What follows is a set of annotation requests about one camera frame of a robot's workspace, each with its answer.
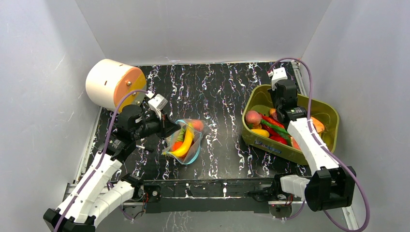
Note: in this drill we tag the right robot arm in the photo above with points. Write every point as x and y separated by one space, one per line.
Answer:
331 186

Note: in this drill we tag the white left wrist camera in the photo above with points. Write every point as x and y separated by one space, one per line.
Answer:
156 103

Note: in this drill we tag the orange toy carrot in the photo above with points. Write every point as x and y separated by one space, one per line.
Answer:
319 127

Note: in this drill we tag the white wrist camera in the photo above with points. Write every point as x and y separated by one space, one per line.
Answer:
156 103
277 75

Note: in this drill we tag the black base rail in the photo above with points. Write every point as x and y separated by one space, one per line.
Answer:
257 195

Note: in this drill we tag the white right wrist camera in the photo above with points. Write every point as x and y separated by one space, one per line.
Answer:
277 75

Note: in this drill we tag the white round drawer cabinet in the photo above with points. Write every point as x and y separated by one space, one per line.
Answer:
109 81

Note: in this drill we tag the orange toy fruit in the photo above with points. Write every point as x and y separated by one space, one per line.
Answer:
177 145

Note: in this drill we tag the toy peach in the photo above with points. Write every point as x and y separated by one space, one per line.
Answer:
198 125

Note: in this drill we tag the green toy cabbage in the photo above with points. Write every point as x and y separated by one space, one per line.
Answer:
181 135

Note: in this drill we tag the clear zip top bag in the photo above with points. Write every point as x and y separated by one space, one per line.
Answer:
194 151

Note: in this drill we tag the green toy chili pepper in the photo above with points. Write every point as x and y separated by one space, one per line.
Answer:
274 136

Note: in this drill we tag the pink toy fruit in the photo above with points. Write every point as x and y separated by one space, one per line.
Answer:
252 117

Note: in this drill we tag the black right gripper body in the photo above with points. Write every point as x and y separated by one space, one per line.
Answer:
285 97

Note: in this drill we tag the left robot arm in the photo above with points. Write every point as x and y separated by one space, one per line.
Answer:
85 207

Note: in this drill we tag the olive green plastic bin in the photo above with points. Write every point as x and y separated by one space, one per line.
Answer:
260 101

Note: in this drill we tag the black and white marker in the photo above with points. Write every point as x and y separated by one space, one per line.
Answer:
144 148

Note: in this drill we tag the yellow toy banana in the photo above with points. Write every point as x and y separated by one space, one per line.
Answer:
183 150

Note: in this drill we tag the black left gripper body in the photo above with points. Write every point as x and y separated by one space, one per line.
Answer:
154 125

